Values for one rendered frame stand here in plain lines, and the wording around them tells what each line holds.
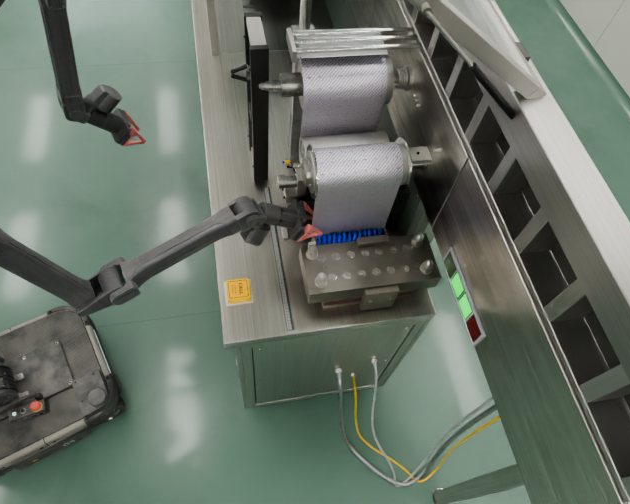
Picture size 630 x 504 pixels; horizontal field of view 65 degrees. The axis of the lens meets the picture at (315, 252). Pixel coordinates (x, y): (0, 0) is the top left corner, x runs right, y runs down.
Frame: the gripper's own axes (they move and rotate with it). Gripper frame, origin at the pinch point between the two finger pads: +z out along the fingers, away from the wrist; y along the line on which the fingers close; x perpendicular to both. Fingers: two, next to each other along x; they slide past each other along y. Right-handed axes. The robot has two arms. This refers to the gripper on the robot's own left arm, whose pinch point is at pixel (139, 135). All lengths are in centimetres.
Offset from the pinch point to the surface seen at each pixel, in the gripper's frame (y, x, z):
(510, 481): -146, -24, 55
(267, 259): -54, -7, 23
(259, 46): -22, -51, -9
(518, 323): -114, -59, 4
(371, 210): -64, -44, 24
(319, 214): -59, -33, 14
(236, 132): 0.7, -17.2, 33.1
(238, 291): -62, 2, 12
